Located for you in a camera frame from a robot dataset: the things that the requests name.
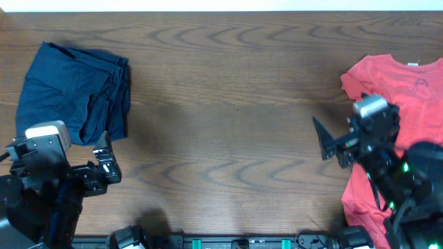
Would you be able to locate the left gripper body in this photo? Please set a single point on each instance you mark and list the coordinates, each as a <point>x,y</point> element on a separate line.
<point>81,177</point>

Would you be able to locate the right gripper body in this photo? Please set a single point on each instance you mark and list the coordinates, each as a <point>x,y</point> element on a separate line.
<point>351,146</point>

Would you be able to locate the navy shorts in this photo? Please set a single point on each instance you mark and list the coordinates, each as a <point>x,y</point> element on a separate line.
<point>86,89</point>

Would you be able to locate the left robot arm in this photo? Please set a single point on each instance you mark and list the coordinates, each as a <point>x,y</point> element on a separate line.
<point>41,197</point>

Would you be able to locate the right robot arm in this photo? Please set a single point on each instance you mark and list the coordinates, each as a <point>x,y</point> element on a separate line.
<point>410,184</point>

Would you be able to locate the red t-shirt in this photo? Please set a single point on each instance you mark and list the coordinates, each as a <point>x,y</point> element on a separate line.
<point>417,90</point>

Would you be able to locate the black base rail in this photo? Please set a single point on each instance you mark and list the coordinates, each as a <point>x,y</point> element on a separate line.
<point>300,241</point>

